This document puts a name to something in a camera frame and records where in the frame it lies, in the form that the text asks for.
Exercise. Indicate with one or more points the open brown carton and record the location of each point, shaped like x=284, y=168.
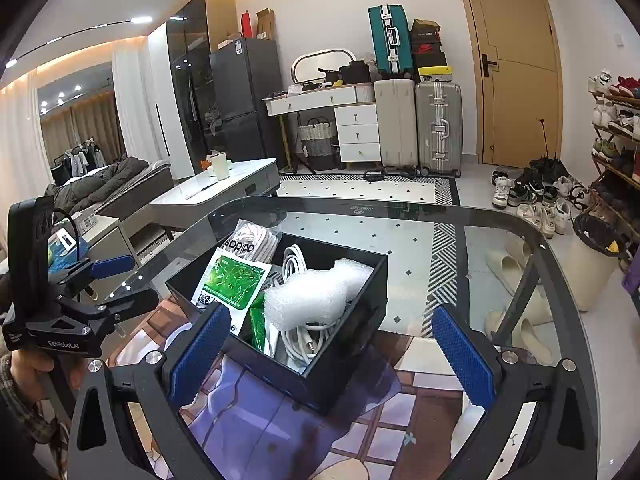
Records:
x=265, y=25

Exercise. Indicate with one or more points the bed with dark blanket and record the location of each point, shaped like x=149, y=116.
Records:
x=115, y=180

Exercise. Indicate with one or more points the printed desk mat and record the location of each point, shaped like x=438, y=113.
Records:
x=300, y=440

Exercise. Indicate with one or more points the wooden shoe rack with shoes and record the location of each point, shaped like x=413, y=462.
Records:
x=625, y=125

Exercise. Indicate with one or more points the teal suitcase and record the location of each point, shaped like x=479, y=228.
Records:
x=385, y=40

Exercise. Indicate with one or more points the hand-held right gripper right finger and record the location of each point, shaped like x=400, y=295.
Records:
x=462, y=360

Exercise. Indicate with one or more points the dark grey fridge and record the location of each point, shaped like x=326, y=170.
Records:
x=250, y=90

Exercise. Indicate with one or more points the black umbrella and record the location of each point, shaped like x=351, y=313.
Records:
x=547, y=167

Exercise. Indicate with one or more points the white vanity desk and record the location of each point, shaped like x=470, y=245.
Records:
x=357, y=130

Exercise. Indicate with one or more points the red bag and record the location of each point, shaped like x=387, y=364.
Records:
x=247, y=25

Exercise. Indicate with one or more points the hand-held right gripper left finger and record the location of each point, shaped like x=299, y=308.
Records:
x=197, y=355

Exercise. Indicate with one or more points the oval mirror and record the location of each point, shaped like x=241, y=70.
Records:
x=320, y=62

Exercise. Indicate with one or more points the white cup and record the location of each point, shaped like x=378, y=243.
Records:
x=219, y=166

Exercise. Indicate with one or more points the black bag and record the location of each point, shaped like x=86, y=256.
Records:
x=356, y=72

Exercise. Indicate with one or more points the white bubble wrap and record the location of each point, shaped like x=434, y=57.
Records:
x=310, y=300

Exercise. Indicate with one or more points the grey cabinet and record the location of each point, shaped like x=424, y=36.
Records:
x=112, y=240

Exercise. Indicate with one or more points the pile of shoes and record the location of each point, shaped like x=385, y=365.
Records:
x=530, y=210

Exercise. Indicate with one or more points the plain black shoe box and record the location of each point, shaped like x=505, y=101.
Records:
x=430, y=61

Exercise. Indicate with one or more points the blue plastic bag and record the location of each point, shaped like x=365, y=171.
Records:
x=75, y=257

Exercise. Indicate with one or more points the beige suitcase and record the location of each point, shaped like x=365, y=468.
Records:
x=395, y=125

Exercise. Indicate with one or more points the black red shoe box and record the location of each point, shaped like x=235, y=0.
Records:
x=426, y=50

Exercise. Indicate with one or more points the green and white packet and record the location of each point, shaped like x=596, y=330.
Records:
x=230, y=280

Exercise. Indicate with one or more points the silver suitcase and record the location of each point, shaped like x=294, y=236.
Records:
x=440, y=130

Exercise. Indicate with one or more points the black shoe box brown lid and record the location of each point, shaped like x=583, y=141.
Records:
x=425, y=35

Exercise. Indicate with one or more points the person's left hand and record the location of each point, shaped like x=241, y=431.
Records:
x=35, y=367

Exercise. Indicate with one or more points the cream slipper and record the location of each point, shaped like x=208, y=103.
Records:
x=522, y=260
x=535, y=330
x=505, y=332
x=502, y=272

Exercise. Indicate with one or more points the tan wooden door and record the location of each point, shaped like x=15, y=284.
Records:
x=520, y=85

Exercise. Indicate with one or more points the cream trash bin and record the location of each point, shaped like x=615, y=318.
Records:
x=595, y=270

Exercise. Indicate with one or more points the black cardboard box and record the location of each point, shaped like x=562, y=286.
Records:
x=320, y=370

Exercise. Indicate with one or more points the green foil packet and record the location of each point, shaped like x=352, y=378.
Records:
x=260, y=325

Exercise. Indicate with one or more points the purple cat-ear mat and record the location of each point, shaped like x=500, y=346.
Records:
x=631, y=280

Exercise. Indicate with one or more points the wicker basket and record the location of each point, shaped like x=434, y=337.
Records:
x=317, y=140

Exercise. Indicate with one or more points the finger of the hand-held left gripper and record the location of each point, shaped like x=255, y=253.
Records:
x=115, y=265
x=135, y=304

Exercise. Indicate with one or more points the white grey coffee table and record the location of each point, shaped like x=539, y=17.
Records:
x=235, y=180

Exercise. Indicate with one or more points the dark glass wardrobe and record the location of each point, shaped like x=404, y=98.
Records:
x=190, y=85

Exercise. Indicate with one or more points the striped border rug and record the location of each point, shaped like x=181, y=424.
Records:
x=440, y=187

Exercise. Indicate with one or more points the clear bag of white shoelaces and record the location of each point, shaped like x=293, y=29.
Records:
x=250, y=250

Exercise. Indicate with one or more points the black yellow shoe box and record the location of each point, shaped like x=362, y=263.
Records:
x=435, y=72

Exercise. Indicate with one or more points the clothes rack with garments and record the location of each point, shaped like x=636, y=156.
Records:
x=80, y=160

